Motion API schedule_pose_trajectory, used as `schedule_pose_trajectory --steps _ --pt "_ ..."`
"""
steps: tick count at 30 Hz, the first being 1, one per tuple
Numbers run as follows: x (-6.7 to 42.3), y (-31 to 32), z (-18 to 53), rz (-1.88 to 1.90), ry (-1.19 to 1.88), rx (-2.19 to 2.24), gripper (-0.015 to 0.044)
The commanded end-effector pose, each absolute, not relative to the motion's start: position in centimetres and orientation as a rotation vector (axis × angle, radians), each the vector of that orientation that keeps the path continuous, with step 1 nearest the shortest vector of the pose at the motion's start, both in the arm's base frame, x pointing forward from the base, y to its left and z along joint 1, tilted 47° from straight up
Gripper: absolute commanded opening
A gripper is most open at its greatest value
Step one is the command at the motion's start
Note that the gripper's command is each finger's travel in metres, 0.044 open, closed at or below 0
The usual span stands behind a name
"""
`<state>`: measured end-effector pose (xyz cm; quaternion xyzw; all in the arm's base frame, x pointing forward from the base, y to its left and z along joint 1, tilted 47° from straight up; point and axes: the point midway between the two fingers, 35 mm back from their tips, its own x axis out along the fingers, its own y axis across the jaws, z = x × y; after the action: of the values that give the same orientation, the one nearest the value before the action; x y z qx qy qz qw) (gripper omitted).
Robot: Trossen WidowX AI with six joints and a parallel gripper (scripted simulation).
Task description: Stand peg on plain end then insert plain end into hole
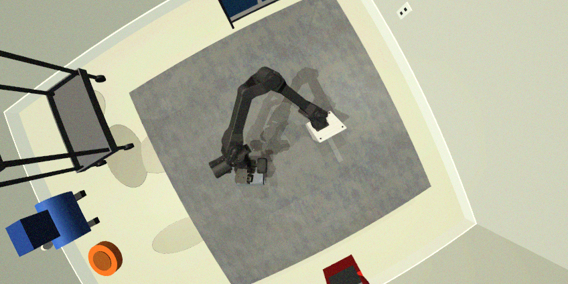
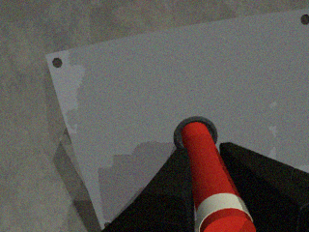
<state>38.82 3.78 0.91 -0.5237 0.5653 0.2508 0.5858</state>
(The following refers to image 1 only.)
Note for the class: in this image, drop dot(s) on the grey sloped panel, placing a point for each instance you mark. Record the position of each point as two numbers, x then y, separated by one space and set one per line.
258 180

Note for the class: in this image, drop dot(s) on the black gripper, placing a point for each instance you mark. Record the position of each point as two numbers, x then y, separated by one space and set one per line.
261 165

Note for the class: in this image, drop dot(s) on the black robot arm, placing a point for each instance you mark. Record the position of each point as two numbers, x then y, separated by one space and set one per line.
233 150

